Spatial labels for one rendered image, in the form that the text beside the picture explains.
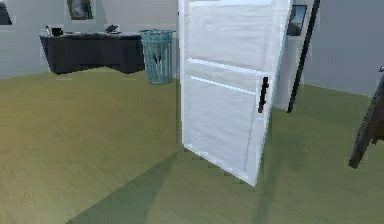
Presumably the white room door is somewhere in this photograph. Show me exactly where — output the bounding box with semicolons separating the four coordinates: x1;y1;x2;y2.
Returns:
177;0;294;187

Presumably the teal mesh waste bin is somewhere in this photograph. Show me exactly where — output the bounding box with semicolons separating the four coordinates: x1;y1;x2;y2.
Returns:
138;29;176;86

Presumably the black desk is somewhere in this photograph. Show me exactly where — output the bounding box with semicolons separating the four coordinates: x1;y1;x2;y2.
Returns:
39;31;146;76

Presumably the dark brown chair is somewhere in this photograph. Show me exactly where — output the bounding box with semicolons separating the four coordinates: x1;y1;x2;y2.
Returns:
348;65;384;170

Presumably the dark window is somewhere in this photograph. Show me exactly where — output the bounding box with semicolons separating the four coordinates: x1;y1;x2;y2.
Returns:
0;2;13;26

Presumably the black door handle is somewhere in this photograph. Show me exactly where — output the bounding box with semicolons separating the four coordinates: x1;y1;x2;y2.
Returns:
257;76;270;114

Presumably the black door frame post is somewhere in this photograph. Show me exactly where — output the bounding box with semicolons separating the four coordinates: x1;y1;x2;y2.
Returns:
286;0;321;114

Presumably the dark framed wall picture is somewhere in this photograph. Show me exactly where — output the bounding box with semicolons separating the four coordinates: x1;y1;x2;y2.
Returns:
286;4;308;37

